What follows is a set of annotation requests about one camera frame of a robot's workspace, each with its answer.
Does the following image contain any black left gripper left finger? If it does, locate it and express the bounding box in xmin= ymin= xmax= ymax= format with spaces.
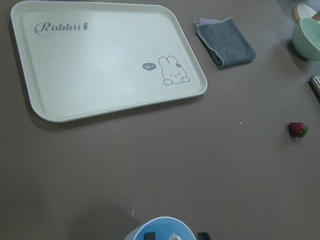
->
xmin=144 ymin=232 xmax=156 ymax=240

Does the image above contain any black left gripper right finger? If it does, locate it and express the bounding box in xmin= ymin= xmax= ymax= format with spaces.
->
xmin=197 ymin=232 xmax=210 ymax=240

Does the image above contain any clear ice cube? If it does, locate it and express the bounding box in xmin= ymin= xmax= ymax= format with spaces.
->
xmin=169 ymin=233 xmax=182 ymax=240

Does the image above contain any light blue plastic cup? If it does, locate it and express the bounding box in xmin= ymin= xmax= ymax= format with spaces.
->
xmin=124 ymin=216 xmax=196 ymax=240

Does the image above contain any red strawberry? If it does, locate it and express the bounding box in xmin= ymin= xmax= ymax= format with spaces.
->
xmin=288 ymin=122 xmax=309 ymax=138

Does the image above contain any steel muddler black tip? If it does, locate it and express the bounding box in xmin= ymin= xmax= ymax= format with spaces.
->
xmin=308 ymin=75 xmax=320 ymax=99

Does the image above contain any cream rabbit tray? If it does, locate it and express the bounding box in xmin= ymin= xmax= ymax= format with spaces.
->
xmin=10 ymin=0 xmax=208 ymax=123

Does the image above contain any grey folded cloth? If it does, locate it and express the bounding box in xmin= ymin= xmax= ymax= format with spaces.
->
xmin=195 ymin=17 xmax=256 ymax=68

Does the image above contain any mint green bowl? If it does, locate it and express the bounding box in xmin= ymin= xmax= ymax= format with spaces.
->
xmin=291 ymin=17 xmax=320 ymax=61

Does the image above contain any wooden glass rack stand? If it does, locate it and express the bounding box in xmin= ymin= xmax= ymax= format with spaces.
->
xmin=292 ymin=4 xmax=320 ymax=23

